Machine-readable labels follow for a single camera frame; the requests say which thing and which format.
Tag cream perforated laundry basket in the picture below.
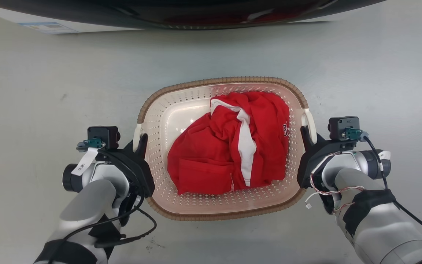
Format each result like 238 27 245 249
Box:
137 76 318 221

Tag red and white thin wires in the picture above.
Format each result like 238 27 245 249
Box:
305 152 365 214

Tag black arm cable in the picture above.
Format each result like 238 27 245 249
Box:
363 135 422 243
48 196 158 264

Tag teal left camera connector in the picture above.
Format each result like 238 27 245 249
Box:
76 137 104 153

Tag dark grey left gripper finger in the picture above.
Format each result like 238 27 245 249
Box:
138 133 149 160

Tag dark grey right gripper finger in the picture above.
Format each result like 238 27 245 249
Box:
300 126 318 149

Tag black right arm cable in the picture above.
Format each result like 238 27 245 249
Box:
363 135 422 243

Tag white left cable tag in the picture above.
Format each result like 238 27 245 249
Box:
71 147 98 176

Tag blue QR code sticker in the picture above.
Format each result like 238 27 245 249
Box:
19 22 79 34

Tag red and white garment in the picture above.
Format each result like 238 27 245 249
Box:
167 91 290 195

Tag white right cable tag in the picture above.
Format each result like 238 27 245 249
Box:
377 150 391 171

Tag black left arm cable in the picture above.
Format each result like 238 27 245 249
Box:
48 196 158 264

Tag teal right camera connector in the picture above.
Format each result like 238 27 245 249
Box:
345 128 369 142

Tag black round washer door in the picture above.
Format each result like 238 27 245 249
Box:
0 0 386 30

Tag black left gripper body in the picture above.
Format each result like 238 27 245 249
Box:
97 144 156 199

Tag teal camera connector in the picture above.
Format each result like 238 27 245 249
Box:
76 137 104 153
345 128 369 142

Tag white front-load washing machine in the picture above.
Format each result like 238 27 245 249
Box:
0 0 387 34

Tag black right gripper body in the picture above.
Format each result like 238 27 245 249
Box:
297 141 358 190

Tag white cable tag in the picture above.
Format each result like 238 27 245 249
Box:
377 150 391 171
71 147 98 176

